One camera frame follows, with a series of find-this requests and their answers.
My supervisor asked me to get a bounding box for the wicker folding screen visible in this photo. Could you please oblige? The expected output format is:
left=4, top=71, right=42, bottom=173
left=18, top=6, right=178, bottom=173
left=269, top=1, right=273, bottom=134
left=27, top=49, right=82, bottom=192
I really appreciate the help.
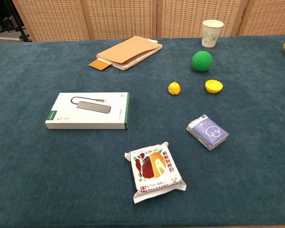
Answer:
left=11, top=0, right=285, bottom=43

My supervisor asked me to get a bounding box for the brown spiral notebook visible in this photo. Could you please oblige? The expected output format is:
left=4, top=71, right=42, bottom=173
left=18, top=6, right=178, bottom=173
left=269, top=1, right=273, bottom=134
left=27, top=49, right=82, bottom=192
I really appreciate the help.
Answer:
left=96, top=35, right=163, bottom=71

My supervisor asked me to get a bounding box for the white floral paper cup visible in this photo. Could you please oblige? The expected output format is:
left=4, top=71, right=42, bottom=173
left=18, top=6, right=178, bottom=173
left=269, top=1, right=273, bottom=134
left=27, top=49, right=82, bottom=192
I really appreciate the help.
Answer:
left=201, top=19, right=224, bottom=48

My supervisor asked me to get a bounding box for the yellow cup mold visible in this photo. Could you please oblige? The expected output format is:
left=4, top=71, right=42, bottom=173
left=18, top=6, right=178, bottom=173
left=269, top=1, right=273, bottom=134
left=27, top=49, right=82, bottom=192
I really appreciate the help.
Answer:
left=205, top=79, right=224, bottom=94

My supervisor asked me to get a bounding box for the white snack cake package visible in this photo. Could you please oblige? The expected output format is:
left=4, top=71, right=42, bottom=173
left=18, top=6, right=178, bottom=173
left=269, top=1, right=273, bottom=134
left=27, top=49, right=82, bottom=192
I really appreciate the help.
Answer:
left=124, top=142, right=187, bottom=204

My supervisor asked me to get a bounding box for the blue tissue pack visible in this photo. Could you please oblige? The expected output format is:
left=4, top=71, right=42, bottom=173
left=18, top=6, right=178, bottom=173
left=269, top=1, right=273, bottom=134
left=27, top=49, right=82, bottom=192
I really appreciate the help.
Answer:
left=186, top=114, right=229, bottom=151

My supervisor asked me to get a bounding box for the white USB hub box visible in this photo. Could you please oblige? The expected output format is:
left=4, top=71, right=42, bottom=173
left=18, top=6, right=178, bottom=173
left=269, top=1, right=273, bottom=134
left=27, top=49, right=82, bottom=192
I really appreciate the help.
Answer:
left=44, top=92, right=131, bottom=130

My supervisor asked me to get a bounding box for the green ball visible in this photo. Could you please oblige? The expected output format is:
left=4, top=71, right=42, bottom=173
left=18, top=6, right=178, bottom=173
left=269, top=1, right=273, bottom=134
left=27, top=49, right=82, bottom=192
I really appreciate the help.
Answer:
left=191, top=50, right=213, bottom=72

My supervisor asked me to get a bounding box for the black tripod stand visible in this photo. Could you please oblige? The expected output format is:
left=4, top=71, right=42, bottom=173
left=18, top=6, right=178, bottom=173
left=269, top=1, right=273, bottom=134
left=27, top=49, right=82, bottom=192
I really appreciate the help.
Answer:
left=0, top=0, right=33, bottom=44

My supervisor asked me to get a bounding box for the blue table cloth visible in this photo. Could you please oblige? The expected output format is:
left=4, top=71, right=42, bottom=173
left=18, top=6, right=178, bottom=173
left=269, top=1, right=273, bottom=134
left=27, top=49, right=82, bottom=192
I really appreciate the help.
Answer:
left=0, top=35, right=285, bottom=226

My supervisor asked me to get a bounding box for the yellow small object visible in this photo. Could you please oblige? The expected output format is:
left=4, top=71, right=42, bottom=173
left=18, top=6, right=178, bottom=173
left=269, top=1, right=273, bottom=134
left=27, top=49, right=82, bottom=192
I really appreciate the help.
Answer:
left=168, top=81, right=181, bottom=95

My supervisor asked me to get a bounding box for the orange card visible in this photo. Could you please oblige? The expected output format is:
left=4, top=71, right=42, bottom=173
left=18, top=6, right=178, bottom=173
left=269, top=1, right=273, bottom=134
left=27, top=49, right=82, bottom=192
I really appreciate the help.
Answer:
left=88, top=58, right=114, bottom=71

